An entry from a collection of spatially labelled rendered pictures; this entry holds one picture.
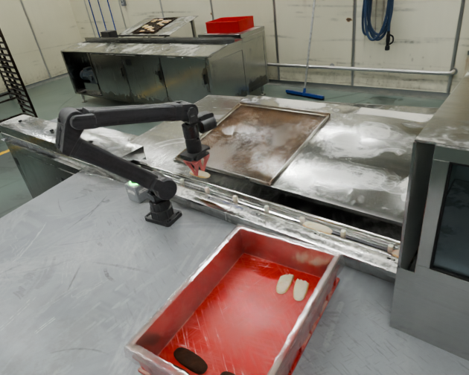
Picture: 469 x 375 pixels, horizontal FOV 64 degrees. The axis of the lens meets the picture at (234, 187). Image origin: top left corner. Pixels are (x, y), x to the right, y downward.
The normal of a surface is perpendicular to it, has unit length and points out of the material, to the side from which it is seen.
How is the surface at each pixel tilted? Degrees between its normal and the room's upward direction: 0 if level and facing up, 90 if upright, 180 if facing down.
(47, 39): 90
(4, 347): 0
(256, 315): 0
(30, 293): 0
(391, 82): 90
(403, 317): 90
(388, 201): 10
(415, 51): 90
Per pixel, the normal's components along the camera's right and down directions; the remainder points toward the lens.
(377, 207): -0.23, -0.75
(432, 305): -0.61, 0.48
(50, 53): 0.78, 0.23
